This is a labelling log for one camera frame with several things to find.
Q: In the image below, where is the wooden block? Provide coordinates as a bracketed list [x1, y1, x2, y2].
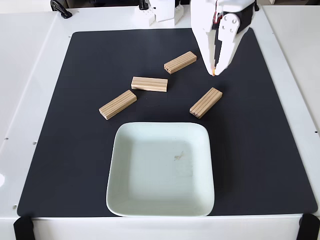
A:
[189, 87, 224, 119]
[163, 51, 198, 76]
[98, 89, 138, 121]
[130, 76, 169, 93]

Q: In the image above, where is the red black white servo cable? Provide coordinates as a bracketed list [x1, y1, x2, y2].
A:
[211, 1, 224, 26]

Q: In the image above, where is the pale green square plate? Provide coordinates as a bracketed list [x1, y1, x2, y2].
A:
[105, 121, 216, 218]

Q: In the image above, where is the black table mat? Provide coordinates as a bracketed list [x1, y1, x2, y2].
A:
[16, 26, 318, 218]

